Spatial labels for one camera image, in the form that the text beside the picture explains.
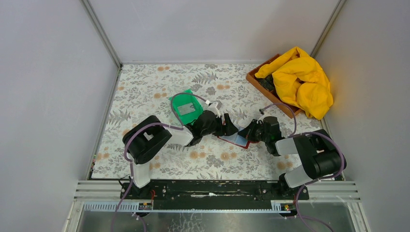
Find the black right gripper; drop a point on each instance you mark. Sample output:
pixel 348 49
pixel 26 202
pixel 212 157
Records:
pixel 247 132

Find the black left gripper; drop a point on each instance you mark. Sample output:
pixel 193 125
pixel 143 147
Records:
pixel 229 129

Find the red leather card holder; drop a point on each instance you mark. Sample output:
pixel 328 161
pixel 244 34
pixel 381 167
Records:
pixel 233 131

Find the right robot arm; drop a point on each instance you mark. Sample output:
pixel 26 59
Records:
pixel 318 154

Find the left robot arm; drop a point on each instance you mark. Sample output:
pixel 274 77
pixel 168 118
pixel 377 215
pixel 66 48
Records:
pixel 144 141

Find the brown wooden tray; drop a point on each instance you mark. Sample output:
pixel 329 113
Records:
pixel 270 92

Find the dark items in tray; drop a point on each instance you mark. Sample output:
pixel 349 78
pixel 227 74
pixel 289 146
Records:
pixel 267 83

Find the green plastic bin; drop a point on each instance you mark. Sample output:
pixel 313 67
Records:
pixel 186 106

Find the yellow cloth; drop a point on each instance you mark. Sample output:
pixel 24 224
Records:
pixel 300 81

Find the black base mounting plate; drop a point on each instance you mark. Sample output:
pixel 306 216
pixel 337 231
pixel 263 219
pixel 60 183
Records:
pixel 213 195

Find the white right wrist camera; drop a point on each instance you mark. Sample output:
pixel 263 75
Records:
pixel 263 114

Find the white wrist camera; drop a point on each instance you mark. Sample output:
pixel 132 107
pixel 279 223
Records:
pixel 214 107
pixel 263 114

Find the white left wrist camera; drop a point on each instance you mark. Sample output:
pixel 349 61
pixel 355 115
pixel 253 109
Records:
pixel 214 107

